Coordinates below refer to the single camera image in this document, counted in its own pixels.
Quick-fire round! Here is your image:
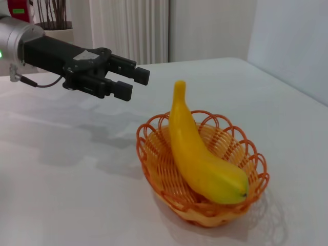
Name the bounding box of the white pot with brown twigs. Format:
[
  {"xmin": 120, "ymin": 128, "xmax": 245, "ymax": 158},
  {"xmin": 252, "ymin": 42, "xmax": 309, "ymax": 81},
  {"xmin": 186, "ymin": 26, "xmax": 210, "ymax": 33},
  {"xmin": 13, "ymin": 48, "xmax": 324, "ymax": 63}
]
[{"xmin": 34, "ymin": 0, "xmax": 75, "ymax": 44}]

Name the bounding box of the yellow banana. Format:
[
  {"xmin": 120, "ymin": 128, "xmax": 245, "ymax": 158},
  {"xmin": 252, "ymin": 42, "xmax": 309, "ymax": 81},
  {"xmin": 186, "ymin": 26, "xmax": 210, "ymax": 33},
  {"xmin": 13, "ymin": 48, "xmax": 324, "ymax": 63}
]
[{"xmin": 168, "ymin": 80, "xmax": 250, "ymax": 206}]

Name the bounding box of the orange wicker basket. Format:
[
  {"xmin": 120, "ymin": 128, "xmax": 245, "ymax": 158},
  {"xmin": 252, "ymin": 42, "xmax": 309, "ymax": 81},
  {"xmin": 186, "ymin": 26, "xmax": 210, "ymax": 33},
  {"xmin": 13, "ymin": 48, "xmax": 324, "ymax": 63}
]
[{"xmin": 135, "ymin": 110, "xmax": 271, "ymax": 229}]

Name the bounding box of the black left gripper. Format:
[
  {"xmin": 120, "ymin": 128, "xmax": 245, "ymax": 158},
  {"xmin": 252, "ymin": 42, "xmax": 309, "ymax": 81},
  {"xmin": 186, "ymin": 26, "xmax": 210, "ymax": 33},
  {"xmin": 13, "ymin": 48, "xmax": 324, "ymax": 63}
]
[{"xmin": 20, "ymin": 35, "xmax": 151, "ymax": 103}]

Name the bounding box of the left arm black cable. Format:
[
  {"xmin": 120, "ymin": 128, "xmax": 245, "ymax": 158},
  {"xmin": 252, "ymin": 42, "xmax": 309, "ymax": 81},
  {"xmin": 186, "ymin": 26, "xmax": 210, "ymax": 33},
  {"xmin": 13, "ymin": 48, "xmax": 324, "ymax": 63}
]
[{"xmin": 9, "ymin": 64, "xmax": 65, "ymax": 89}]

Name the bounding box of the white pleated curtain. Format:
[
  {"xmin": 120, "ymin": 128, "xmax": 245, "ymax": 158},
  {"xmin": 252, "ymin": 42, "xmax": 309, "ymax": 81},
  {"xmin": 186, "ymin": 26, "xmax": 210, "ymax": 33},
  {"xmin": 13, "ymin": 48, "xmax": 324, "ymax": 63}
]
[{"xmin": 73, "ymin": 0, "xmax": 171, "ymax": 66}]

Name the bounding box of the red object with green label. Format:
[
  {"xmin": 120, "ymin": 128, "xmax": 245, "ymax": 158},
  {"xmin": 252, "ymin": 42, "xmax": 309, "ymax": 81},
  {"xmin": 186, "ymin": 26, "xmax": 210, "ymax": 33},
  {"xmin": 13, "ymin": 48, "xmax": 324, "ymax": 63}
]
[{"xmin": 7, "ymin": 0, "xmax": 34, "ymax": 24}]

